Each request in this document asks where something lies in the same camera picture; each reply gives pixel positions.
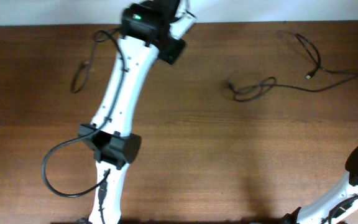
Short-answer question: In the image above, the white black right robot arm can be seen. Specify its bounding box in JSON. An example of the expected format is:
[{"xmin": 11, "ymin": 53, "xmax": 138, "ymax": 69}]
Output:
[{"xmin": 279, "ymin": 146, "xmax": 358, "ymax": 224}]

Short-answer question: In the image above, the black HDMI cable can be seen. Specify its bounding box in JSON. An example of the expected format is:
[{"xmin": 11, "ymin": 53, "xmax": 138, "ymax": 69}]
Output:
[{"xmin": 70, "ymin": 27, "xmax": 121, "ymax": 94}]

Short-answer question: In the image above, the thin black USB cable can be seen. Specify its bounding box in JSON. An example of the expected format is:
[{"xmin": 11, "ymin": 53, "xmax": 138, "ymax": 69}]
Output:
[{"xmin": 295, "ymin": 32, "xmax": 358, "ymax": 80}]

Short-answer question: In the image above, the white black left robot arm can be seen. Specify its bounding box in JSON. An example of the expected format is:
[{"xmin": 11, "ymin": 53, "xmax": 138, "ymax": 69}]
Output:
[{"xmin": 78, "ymin": 1, "xmax": 196, "ymax": 224}]

